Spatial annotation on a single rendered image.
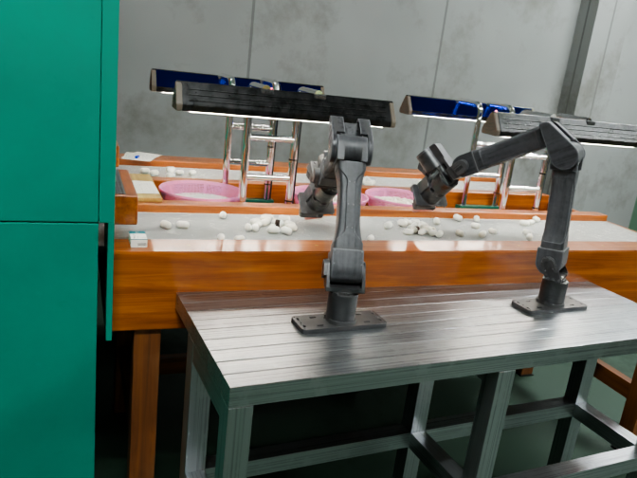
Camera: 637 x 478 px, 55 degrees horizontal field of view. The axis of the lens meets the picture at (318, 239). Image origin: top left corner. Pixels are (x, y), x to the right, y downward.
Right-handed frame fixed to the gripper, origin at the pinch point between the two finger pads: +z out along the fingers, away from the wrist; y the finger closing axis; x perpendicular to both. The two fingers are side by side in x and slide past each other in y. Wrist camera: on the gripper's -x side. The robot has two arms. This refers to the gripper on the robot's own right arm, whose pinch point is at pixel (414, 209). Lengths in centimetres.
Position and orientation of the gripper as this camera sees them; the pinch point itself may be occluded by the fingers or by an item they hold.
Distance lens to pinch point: 183.3
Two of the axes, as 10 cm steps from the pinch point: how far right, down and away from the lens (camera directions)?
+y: -9.3, -0.1, -3.7
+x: 1.4, 9.2, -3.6
